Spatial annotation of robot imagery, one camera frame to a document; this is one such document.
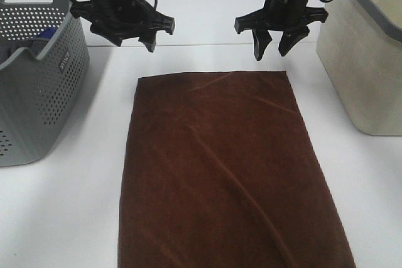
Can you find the beige plastic basket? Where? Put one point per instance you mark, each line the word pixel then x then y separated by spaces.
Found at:
pixel 360 48

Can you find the grey perforated plastic basket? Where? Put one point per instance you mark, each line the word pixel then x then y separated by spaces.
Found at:
pixel 38 92

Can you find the brown towel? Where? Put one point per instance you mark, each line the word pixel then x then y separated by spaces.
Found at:
pixel 220 172

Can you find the blue cloth in basket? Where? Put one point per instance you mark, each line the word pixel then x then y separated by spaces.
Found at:
pixel 47 33

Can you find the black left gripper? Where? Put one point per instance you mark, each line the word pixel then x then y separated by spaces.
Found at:
pixel 118 20

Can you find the grey cloth in basket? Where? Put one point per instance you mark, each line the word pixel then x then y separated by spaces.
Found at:
pixel 34 44

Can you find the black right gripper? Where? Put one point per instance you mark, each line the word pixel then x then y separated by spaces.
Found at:
pixel 288 16

